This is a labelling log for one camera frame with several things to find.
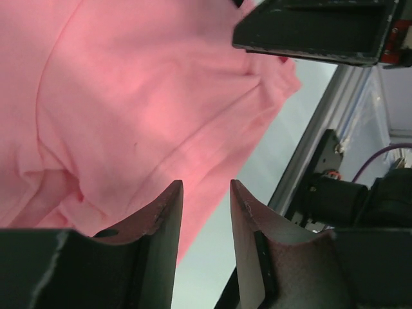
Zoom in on pink t shirt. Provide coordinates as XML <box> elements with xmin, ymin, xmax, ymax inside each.
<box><xmin>1</xmin><ymin>1</ymin><xmax>300</xmax><ymax>257</ymax></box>

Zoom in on aluminium frame rail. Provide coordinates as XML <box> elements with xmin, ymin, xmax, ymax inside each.
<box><xmin>268</xmin><ymin>65</ymin><xmax>372</xmax><ymax>216</ymax></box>

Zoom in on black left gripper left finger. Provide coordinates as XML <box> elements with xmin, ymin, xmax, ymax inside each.
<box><xmin>1</xmin><ymin>180</ymin><xmax>183</xmax><ymax>308</ymax></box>

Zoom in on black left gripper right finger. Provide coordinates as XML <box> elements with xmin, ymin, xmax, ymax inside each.
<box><xmin>230</xmin><ymin>180</ymin><xmax>411</xmax><ymax>308</ymax></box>

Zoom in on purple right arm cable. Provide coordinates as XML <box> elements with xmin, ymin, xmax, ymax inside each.
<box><xmin>350</xmin><ymin>142</ymin><xmax>412</xmax><ymax>183</ymax></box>

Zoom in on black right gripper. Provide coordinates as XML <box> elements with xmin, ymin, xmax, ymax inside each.
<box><xmin>232</xmin><ymin>1</ymin><xmax>411</xmax><ymax>68</ymax></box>

